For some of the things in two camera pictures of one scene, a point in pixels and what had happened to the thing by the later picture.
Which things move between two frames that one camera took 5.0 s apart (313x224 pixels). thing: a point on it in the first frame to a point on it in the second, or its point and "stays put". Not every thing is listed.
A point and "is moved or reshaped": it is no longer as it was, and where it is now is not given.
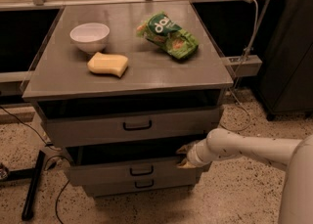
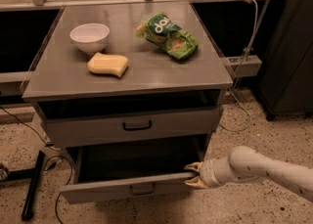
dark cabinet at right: (286, 84) stays put
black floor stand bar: (33, 173) stays put
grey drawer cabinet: (123, 87) stays put
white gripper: (193, 156) to (206, 173)
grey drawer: (156, 169) is moved or reshaped
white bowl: (90, 36) stays put
